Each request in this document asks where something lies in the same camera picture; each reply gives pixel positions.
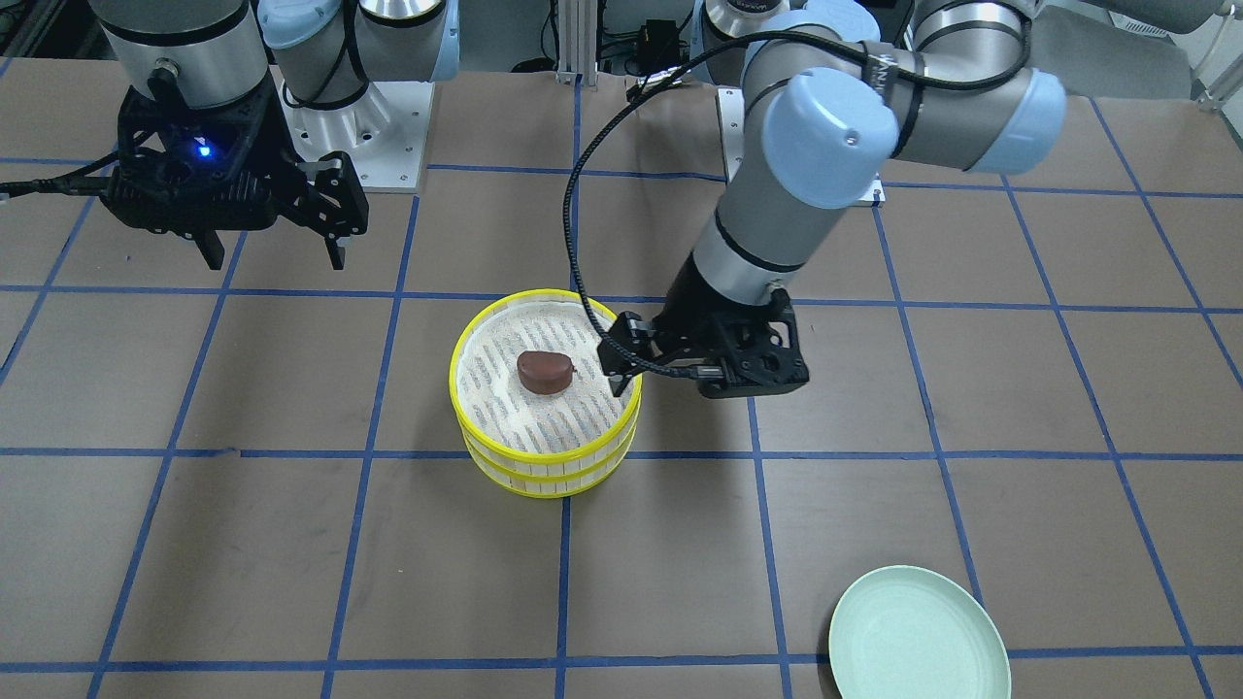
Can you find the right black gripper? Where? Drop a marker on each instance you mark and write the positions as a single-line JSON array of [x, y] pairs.
[[279, 148]]

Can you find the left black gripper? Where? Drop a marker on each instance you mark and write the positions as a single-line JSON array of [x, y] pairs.
[[688, 294]]

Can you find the brown steamed bun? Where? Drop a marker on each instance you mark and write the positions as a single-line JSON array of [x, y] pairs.
[[545, 373]]

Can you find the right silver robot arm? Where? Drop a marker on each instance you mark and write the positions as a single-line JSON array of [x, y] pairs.
[[322, 55]]

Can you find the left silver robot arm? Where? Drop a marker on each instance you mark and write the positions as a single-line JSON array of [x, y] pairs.
[[824, 108]]

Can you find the light green plate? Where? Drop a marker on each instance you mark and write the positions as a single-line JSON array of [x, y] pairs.
[[907, 632]]

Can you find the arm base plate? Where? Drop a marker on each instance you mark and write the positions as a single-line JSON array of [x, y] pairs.
[[385, 133], [731, 115]]

